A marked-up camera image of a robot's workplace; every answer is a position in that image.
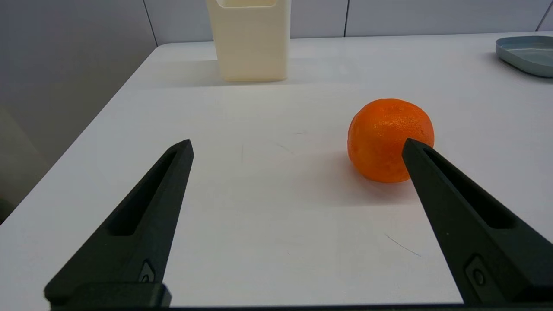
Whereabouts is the orange fruit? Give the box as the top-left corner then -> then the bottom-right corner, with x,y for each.
347,98 -> 435,183

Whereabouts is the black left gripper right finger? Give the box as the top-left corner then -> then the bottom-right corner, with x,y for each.
402,138 -> 553,305

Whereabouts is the cream plastic storage box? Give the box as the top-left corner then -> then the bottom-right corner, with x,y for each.
206,0 -> 291,82

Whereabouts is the grey-blue square plate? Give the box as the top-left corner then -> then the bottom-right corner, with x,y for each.
495,35 -> 553,78

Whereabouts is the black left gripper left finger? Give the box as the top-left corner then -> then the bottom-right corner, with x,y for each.
44,139 -> 194,306

